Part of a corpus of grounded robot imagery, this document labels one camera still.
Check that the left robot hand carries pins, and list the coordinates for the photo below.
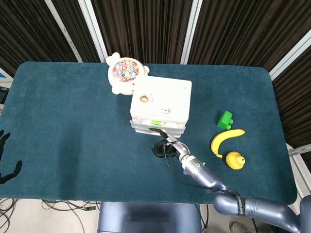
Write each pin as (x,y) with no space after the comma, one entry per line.
(16,167)

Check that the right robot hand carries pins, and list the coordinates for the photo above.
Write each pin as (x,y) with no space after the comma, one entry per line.
(178,148)

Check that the clear plastic drawer with tube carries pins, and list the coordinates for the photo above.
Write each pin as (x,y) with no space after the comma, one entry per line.
(175,125)

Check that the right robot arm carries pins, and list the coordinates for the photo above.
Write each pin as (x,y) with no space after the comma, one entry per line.
(206,177)

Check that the white plastic drawer cabinet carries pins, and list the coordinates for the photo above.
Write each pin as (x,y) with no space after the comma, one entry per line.
(167,94)

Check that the purple cube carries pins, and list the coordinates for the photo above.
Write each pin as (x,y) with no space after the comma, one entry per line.
(185,172)

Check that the green and white tube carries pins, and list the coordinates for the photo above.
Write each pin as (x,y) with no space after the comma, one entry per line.
(155,122)

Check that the yellow banana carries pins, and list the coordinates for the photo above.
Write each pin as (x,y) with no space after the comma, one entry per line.
(216,142)

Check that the white dice black dots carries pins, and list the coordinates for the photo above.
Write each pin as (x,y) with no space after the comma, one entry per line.
(138,121)

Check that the green toy brick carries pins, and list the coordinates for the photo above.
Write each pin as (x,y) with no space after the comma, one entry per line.
(224,120)

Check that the yellow pear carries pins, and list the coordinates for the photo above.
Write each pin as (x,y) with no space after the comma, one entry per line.
(234,161)

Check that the small gold bell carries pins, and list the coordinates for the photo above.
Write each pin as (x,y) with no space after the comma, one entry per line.
(143,98)

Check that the teal table mat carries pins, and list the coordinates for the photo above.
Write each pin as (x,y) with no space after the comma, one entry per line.
(73,133)

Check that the white fishing game toy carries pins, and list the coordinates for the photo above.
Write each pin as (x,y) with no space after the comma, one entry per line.
(125,70)

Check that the white metal frame post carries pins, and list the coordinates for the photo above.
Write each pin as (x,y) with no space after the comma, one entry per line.
(291,53)
(64,31)
(93,29)
(192,29)

